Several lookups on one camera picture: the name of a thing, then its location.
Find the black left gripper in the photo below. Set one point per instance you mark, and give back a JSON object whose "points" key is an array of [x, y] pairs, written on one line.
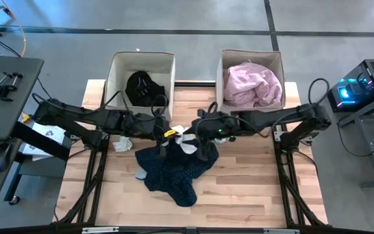
{"points": [[141, 125]]}

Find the silver metal bracket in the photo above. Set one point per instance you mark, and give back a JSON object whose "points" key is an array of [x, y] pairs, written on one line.
{"points": [[99, 230], [281, 231]]}

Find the plain white cloth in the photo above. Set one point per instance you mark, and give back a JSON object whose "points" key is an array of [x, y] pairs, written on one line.
{"points": [[122, 144]]}

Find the navy dotted garment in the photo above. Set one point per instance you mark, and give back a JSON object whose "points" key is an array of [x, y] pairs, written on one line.
{"points": [[170, 175]]}

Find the small yellow object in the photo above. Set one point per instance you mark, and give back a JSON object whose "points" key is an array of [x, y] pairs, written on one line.
{"points": [[26, 118]]}

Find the black knit sweater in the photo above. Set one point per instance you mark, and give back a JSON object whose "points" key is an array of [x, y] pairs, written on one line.
{"points": [[141, 94]]}

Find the black computer mouse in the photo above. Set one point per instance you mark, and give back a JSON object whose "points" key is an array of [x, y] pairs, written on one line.
{"points": [[0, 157]]}

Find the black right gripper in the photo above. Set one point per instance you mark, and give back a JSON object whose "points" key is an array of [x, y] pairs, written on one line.
{"points": [[213, 126]]}

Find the pink linen button shirt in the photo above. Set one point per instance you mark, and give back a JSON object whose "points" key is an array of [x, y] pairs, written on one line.
{"points": [[252, 84]]}

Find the black clamp holder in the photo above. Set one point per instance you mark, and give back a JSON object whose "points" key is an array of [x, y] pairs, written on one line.
{"points": [[2, 89]]}

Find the white cardboard box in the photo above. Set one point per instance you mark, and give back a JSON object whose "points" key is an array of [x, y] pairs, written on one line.
{"points": [[49, 133]]}

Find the black desk leg frame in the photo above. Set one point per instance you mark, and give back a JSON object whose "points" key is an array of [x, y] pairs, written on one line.
{"points": [[41, 143]]}

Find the short black rail bar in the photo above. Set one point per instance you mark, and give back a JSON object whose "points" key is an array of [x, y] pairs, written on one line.
{"points": [[195, 84]]}

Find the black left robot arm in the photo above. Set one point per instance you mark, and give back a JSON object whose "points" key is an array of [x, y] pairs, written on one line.
{"points": [[76, 115]]}

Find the beige fabric storage bin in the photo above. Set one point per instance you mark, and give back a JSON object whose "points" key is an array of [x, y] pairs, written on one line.
{"points": [[255, 57], [161, 65]]}

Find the yellow tape label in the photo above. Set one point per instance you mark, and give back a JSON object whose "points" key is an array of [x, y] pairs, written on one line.
{"points": [[170, 133]]}

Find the white striped garment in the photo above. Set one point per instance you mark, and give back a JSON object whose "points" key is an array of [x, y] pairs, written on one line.
{"points": [[188, 148]]}

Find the black table edge rail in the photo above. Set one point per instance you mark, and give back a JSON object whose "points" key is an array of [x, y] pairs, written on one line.
{"points": [[187, 231]]}

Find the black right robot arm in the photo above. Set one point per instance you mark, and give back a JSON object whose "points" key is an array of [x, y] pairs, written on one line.
{"points": [[287, 115]]}

